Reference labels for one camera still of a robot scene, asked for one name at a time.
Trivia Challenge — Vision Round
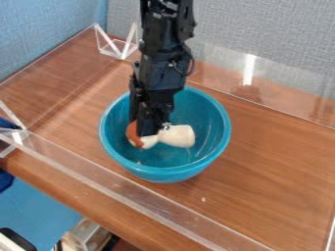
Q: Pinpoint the clear acrylic left bracket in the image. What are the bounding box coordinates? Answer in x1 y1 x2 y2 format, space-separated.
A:
0 100 28 159

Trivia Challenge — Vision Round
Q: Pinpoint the clear acrylic back barrier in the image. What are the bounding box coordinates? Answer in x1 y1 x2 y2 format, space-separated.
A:
93 22 335 130

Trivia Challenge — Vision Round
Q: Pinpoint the clear acrylic front barrier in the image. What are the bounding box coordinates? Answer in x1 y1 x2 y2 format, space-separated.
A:
12 131 273 251

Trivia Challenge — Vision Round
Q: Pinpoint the blue ceramic bowl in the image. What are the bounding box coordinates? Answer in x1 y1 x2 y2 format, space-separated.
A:
98 87 232 183

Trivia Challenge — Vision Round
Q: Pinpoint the brown and white toy mushroom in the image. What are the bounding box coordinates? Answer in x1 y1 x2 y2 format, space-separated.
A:
125 121 194 149

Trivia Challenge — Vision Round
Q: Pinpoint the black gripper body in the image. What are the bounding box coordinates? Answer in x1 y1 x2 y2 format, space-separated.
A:
129 48 193 107

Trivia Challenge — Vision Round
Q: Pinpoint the clear box under table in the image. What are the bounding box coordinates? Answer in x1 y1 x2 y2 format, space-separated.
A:
52 219 110 251

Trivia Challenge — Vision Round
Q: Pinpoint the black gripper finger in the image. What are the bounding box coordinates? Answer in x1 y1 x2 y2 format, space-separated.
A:
136 104 173 137
129 92 142 123

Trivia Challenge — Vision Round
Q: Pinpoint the clear acrylic corner bracket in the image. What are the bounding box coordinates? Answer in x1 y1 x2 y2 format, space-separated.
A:
93 24 138 60

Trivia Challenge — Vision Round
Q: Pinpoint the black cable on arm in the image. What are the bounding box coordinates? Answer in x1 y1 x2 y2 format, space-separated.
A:
170 52 196 79

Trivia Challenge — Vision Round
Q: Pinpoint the blue cloth object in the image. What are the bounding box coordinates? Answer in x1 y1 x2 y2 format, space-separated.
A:
0 117 21 192

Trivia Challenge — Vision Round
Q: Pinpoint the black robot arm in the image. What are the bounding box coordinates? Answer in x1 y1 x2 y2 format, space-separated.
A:
128 0 196 137

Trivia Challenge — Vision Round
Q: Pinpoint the black object bottom left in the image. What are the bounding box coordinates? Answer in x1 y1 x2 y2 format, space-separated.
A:
0 227 37 251

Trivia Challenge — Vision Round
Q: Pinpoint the clear acrylic barrier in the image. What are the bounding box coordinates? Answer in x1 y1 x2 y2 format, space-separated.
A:
12 131 273 251
93 22 335 130

